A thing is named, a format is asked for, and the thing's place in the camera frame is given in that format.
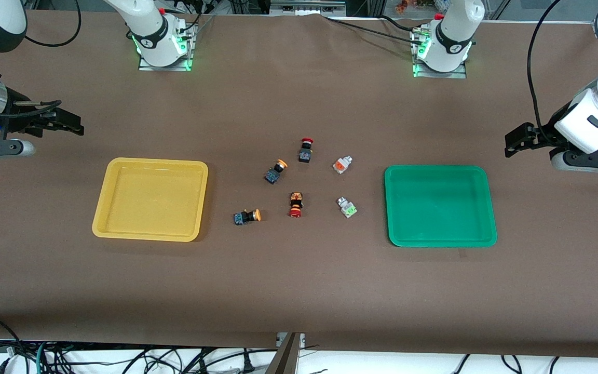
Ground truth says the black right base cable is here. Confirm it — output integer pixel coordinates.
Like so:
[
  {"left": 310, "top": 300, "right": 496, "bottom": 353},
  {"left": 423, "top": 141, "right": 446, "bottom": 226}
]
[{"left": 174, "top": 0, "right": 218, "bottom": 39}]

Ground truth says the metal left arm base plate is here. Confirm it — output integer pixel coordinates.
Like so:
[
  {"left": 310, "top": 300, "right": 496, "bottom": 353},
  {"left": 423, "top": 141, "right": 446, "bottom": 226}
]
[{"left": 412, "top": 26, "right": 468, "bottom": 79}]

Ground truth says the dark brown table beam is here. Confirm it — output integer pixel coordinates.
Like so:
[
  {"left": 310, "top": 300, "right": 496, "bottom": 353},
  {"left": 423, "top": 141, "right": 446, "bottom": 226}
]
[{"left": 265, "top": 332, "right": 306, "bottom": 374}]

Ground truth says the green plastic tray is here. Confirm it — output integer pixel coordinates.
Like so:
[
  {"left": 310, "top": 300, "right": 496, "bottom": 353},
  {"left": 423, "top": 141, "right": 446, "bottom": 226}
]
[{"left": 384, "top": 165, "right": 498, "bottom": 248}]

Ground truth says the green floor cable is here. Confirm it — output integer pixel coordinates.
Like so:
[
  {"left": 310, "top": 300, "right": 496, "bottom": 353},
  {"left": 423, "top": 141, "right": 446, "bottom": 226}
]
[{"left": 35, "top": 340, "right": 50, "bottom": 374}]

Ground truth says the red push button black block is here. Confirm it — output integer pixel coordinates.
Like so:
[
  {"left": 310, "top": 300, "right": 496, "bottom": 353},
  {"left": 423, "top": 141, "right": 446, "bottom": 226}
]
[{"left": 298, "top": 137, "right": 315, "bottom": 164}]

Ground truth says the white switch orange base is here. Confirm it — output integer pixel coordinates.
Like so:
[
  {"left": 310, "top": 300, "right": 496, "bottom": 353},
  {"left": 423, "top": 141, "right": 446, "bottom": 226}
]
[{"left": 332, "top": 155, "right": 354, "bottom": 176}]

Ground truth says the aluminium frame rail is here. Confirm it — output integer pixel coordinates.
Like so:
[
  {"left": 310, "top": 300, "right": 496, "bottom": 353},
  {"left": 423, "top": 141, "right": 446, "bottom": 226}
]
[{"left": 270, "top": 0, "right": 347, "bottom": 17}]

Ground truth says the red push button orange block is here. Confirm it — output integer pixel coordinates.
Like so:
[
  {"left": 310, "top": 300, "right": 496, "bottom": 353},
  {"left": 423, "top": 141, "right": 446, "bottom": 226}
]
[{"left": 288, "top": 192, "right": 305, "bottom": 219}]

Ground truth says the yellow push button blue block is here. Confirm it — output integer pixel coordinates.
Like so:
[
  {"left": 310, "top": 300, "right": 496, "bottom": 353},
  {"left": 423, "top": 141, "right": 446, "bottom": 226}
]
[
  {"left": 233, "top": 208, "right": 262, "bottom": 226},
  {"left": 264, "top": 159, "right": 289, "bottom": 185}
]

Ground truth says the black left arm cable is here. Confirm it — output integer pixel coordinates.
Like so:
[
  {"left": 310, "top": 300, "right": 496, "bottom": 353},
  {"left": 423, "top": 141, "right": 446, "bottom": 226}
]
[{"left": 526, "top": 0, "right": 562, "bottom": 136}]

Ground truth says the white switch green base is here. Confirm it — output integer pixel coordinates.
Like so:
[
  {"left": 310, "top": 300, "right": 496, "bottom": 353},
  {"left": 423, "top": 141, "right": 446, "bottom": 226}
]
[{"left": 336, "top": 196, "right": 358, "bottom": 219}]

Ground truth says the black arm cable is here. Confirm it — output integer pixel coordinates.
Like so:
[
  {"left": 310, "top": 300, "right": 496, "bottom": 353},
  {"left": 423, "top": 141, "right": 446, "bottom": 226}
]
[
  {"left": 24, "top": 0, "right": 82, "bottom": 48},
  {"left": 526, "top": 0, "right": 562, "bottom": 136}
]

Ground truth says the yellow plastic tray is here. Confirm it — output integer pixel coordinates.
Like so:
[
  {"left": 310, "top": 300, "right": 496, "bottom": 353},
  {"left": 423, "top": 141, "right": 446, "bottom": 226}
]
[{"left": 92, "top": 157, "right": 209, "bottom": 243}]

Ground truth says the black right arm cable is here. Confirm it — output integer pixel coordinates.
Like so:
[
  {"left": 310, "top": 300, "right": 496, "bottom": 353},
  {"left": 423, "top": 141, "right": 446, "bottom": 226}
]
[{"left": 24, "top": 0, "right": 82, "bottom": 48}]

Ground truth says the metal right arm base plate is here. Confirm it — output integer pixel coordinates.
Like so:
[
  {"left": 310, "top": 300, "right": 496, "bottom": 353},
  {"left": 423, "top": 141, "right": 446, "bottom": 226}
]
[{"left": 138, "top": 21, "right": 196, "bottom": 72}]

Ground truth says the black cable across cloth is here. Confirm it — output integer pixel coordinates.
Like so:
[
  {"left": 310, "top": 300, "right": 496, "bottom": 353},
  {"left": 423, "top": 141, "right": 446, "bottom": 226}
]
[{"left": 324, "top": 16, "right": 425, "bottom": 42}]

